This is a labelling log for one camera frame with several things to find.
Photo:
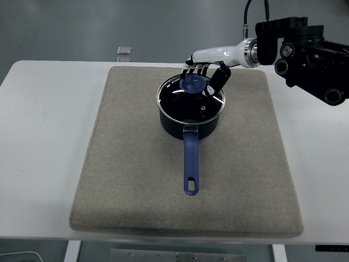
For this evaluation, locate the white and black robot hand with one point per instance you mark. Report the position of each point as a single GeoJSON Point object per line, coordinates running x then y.
{"type": "Point", "coordinates": [215, 58]}

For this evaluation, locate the glass pot lid blue knob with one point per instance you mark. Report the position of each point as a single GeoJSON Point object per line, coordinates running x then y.
{"type": "Point", "coordinates": [191, 103]}

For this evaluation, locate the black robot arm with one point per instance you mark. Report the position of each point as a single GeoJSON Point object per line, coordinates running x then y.
{"type": "Point", "coordinates": [300, 54]}

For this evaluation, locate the silver floor outlet plate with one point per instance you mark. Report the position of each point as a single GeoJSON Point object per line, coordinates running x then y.
{"type": "Point", "coordinates": [124, 50]}

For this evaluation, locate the beige fabric mat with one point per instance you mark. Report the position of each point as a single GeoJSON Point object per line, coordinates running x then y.
{"type": "Point", "coordinates": [185, 163]}

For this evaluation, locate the white table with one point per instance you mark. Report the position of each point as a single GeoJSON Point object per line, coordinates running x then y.
{"type": "Point", "coordinates": [41, 150]}

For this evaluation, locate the grey metal plate with screws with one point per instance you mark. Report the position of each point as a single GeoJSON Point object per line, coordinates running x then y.
{"type": "Point", "coordinates": [178, 255]}

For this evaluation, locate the black table control panel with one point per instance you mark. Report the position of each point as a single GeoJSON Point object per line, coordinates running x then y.
{"type": "Point", "coordinates": [332, 248]}

